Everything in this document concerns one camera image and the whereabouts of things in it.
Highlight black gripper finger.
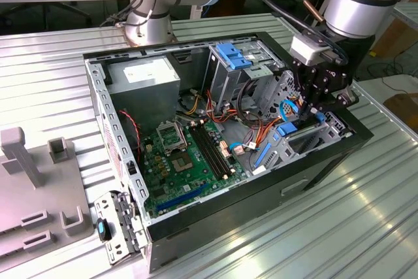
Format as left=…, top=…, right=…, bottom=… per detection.
left=292, top=59, right=315, bottom=123
left=308, top=91, right=360, bottom=119

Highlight blue data wire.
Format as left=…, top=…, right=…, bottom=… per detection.
left=278, top=98, right=300, bottom=122

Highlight hard disk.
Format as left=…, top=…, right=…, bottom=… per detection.
left=253, top=112, right=327, bottom=169

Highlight orange power wires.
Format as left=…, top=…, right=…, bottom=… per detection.
left=256, top=95, right=306, bottom=151

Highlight metal disk bay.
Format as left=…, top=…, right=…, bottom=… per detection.
left=249, top=112, right=355, bottom=175

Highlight brown cardboard box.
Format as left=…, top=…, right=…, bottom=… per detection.
left=372, top=17, right=418, bottom=59
left=382, top=92, right=418, bottom=129

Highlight blue plastic drive carrier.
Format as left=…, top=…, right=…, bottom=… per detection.
left=215, top=42, right=258, bottom=71

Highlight metal drive cage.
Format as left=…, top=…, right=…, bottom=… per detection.
left=202, top=39, right=285, bottom=112

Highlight black RAM slot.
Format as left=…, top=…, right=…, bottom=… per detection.
left=197, top=121, right=235, bottom=178
left=189, top=123, right=226, bottom=181

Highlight green motherboard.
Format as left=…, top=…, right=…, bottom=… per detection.
left=140, top=118, right=249, bottom=220

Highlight CPU socket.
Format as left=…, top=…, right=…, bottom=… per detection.
left=169, top=148, right=197, bottom=174

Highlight metal socket cover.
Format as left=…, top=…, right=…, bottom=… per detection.
left=155, top=121, right=187, bottom=156

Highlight black PC case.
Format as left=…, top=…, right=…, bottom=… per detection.
left=82, top=30, right=375, bottom=275

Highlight grey power supply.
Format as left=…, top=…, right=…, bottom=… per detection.
left=106, top=56, right=182, bottom=136

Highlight blue expansion slot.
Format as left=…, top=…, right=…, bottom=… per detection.
left=155, top=182, right=210, bottom=214

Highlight grey parts rack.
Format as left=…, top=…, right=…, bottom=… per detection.
left=0, top=126, right=96, bottom=265

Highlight white camera box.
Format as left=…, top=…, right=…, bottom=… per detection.
left=290, top=35, right=331, bottom=64

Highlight black wire bundle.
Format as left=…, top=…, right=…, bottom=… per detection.
left=236, top=78, right=262, bottom=123

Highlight black cable with copper sleeve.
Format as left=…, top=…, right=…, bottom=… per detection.
left=253, top=0, right=349, bottom=64

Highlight light blue panel wire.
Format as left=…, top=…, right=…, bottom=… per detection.
left=228, top=141, right=259, bottom=158

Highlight orange red wires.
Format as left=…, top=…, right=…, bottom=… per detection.
left=204, top=88, right=240, bottom=127

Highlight metal frame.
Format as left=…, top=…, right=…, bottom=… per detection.
left=390, top=1, right=418, bottom=30

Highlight yellow black wires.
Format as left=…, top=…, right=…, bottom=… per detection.
left=178, top=88, right=210, bottom=117

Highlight red black twisted wire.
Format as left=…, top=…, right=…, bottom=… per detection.
left=118, top=110, right=142, bottom=164

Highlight silver slot bracket flap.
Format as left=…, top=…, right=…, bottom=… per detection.
left=93, top=189, right=148, bottom=266

